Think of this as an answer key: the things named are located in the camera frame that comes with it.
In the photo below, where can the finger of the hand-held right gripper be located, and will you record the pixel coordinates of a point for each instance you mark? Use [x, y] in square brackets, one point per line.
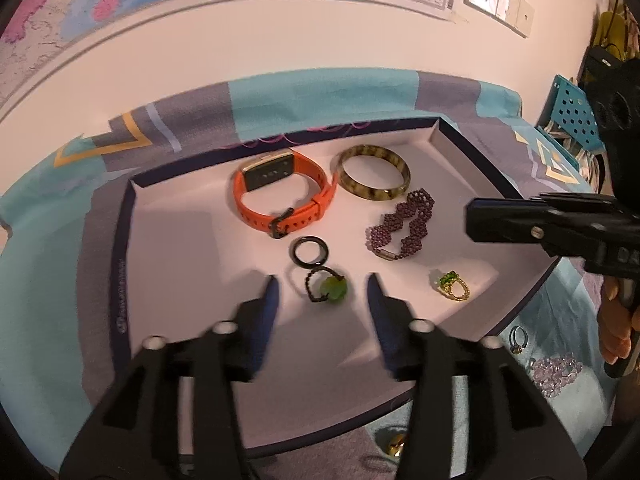
[505, 222]
[575, 201]

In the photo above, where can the yellow bag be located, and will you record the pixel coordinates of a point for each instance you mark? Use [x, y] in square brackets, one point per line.
[612, 30]

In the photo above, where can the olive mottled bangle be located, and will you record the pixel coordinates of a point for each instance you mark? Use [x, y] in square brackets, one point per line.
[370, 195]

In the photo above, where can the white tray with dark rim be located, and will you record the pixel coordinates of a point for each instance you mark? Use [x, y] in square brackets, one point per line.
[200, 270]

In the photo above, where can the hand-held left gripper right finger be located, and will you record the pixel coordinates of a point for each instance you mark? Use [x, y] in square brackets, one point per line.
[377, 307]

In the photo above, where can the blue perforated basket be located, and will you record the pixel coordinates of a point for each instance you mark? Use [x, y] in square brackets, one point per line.
[570, 110]

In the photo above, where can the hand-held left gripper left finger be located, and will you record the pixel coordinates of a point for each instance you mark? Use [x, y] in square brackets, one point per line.
[270, 305]

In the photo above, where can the person's right hand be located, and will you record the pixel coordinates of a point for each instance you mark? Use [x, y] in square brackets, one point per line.
[612, 332]

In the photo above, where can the orange smart watch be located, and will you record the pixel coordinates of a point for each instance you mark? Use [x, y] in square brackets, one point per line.
[317, 172]

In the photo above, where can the teal grey patterned blanket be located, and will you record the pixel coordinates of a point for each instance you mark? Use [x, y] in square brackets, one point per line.
[45, 310]

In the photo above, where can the black bag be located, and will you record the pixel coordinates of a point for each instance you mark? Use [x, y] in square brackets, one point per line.
[597, 67]

